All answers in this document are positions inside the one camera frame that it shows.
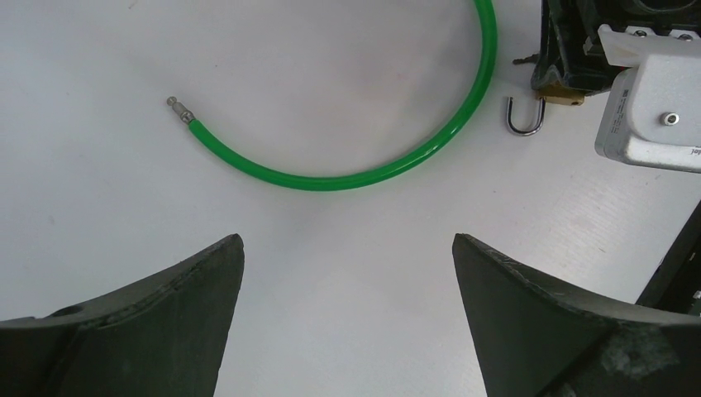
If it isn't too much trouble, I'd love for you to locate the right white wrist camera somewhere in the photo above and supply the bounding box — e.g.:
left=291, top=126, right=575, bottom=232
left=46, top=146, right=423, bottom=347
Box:
left=594, top=24, right=700, bottom=173

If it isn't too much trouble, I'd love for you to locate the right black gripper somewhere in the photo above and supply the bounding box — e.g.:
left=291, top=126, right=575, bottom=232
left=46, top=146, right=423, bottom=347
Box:
left=531, top=0, right=700, bottom=93

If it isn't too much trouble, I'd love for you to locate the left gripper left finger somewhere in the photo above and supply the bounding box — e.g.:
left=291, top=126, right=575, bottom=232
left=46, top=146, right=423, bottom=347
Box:
left=1, top=234, right=245, bottom=396

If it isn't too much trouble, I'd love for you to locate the green cable lock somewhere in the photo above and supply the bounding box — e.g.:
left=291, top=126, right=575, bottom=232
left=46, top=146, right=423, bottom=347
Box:
left=179, top=1, right=498, bottom=191

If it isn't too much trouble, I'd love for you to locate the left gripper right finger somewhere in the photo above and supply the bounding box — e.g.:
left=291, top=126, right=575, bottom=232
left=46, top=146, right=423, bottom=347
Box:
left=452, top=234, right=700, bottom=396

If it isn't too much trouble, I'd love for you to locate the brass padlock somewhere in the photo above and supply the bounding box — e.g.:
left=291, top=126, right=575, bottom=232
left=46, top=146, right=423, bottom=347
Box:
left=505, top=84, right=585, bottom=137

